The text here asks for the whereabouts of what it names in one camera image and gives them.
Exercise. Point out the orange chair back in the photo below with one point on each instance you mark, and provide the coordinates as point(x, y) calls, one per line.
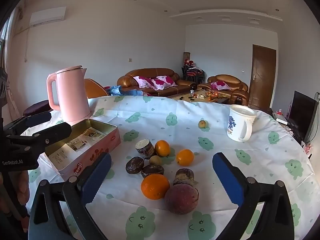
point(96, 90)

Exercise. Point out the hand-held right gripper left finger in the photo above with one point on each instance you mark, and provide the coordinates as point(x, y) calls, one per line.
point(96, 177)

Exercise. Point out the brown kiwi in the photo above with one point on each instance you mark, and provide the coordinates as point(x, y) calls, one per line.
point(156, 160)

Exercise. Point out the pink metal tin box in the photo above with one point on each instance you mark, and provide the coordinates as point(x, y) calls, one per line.
point(105, 142)

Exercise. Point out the pink floral pillow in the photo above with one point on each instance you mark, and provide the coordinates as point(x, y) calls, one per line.
point(143, 81)
point(163, 81)
point(220, 85)

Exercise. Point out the white printed mug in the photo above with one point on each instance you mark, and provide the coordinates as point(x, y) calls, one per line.
point(236, 127)

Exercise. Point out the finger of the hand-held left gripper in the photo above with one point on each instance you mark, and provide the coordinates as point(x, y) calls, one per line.
point(57, 131)
point(37, 118)

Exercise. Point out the large orange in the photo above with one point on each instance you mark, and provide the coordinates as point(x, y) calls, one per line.
point(155, 186)

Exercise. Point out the small orange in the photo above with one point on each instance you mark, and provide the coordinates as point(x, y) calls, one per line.
point(162, 148)
point(185, 157)

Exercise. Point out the stacked dark chairs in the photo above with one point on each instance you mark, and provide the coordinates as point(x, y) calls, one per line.
point(192, 73)

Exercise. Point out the small yellow-green fruit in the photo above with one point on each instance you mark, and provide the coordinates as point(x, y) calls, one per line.
point(203, 124)

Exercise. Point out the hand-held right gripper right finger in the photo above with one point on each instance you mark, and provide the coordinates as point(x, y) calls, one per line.
point(228, 177)

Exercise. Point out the brown wooden door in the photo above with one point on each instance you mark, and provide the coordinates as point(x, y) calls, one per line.
point(262, 77)

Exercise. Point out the dark purple stool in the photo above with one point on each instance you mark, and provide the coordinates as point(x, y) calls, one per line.
point(37, 107)

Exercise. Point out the black flat television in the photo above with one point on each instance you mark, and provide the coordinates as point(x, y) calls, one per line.
point(302, 115)

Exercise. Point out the white flat box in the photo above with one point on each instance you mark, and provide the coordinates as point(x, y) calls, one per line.
point(280, 117)

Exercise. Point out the brown leather armchair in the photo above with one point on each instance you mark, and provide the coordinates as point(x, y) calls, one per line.
point(226, 78)

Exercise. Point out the cluster of small orange snacks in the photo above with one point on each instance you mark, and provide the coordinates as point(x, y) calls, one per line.
point(210, 95)

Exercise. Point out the dark brown round fruit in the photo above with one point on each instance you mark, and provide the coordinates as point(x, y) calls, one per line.
point(134, 165)

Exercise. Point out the white plastic mug lid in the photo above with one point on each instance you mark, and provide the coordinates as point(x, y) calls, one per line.
point(243, 110)

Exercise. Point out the tall brown cylinder vase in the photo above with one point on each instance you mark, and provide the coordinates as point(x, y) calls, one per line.
point(186, 56)

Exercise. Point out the blue denim clothes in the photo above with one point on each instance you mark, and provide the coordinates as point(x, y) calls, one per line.
point(117, 90)

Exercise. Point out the pink electric kettle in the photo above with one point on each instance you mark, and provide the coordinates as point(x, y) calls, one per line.
point(72, 95)

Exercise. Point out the large purple round fruit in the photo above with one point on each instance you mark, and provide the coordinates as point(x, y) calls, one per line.
point(181, 200)

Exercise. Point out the small glass jar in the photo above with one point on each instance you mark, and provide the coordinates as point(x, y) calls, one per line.
point(192, 93)

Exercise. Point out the printed paper leaflet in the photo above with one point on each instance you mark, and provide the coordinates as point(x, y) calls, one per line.
point(75, 142)

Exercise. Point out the dark brown halved fruit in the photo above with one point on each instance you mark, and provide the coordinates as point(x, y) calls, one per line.
point(152, 171)

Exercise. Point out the brown leather sofa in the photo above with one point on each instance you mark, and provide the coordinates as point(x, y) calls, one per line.
point(150, 73)

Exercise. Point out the white wall air conditioner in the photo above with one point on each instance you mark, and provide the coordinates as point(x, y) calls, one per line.
point(47, 16)

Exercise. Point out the wooden coffee table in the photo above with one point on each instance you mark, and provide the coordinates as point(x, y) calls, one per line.
point(182, 97)

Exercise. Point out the person's left hand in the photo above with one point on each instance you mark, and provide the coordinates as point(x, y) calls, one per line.
point(16, 187)

